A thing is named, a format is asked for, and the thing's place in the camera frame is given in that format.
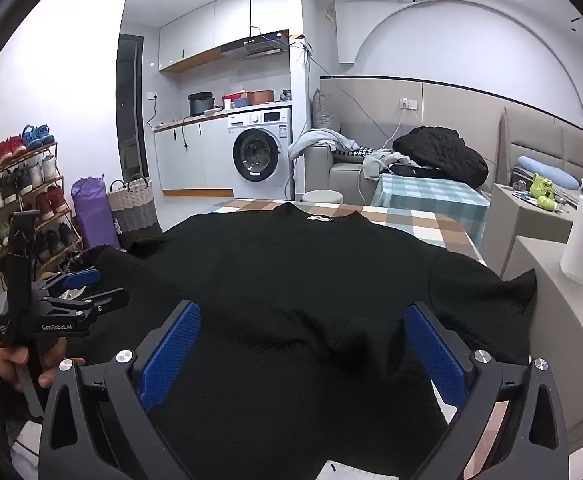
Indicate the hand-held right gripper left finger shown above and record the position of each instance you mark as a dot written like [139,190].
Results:
[171,355]

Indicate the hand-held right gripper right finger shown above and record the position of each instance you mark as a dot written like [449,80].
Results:
[434,355]

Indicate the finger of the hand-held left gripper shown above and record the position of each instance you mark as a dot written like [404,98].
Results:
[106,300]
[84,277]

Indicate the black knit sweater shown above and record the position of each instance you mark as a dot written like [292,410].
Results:
[291,285]

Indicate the person's left hand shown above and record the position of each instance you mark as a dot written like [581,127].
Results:
[9,360]

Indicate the purple bag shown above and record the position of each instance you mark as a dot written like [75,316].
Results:
[94,210]

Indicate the woven laundry basket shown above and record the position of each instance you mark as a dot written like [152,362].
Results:
[131,210]

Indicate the wooden shoe rack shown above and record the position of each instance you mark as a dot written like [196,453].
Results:
[66,180]

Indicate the rows of shoes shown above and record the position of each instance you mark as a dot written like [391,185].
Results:
[9,147]

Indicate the checked tablecloth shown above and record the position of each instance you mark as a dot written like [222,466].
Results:
[421,230]

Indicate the grey low partition cabinet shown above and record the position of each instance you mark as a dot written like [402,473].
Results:
[561,335]

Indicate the grey bedside cabinet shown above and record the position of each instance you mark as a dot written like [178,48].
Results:
[516,230]

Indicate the teal checked cloth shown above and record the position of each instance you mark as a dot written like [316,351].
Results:
[421,195]

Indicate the white base cabinets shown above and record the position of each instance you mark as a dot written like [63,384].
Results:
[206,155]

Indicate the dark door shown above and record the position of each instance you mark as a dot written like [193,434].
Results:
[131,110]

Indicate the round white stool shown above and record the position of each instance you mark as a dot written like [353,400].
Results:
[321,196]

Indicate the green toy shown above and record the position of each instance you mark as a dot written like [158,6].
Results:
[541,190]

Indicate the pale grey garment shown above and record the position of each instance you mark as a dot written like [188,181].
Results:
[379,165]

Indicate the black puffer jacket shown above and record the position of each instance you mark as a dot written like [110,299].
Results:
[441,152]

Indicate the white washing machine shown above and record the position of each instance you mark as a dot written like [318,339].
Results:
[259,160]

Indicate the black cooking pot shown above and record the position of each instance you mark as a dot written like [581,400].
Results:
[200,104]

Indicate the houndstooth cushion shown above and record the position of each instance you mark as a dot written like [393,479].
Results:
[354,152]

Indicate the blue pillow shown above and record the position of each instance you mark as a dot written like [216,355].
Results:
[546,167]

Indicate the grey sofa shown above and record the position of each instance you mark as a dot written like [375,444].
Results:
[316,170]

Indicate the grey padded headboard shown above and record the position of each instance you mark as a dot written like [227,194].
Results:
[536,135]

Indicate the light grey blanket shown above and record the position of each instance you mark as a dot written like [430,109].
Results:
[316,137]

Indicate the range hood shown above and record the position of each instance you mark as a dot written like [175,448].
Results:
[256,46]

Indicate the white wall socket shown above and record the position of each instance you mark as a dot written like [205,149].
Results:
[408,104]

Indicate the white wall cabinets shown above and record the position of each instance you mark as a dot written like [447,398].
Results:
[231,10]

